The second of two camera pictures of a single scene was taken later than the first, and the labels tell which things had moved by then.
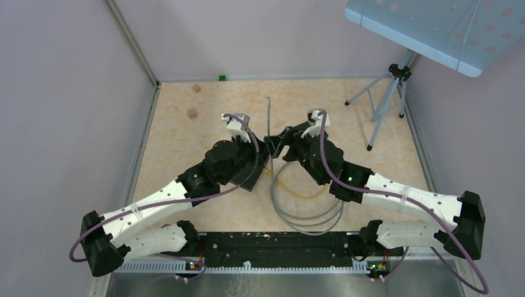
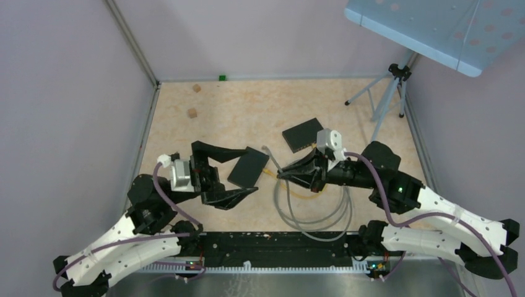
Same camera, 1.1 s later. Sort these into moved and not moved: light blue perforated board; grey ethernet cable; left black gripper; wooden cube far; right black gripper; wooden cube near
Moved: left black gripper; right black gripper; grey ethernet cable
Not moved: wooden cube far; light blue perforated board; wooden cube near
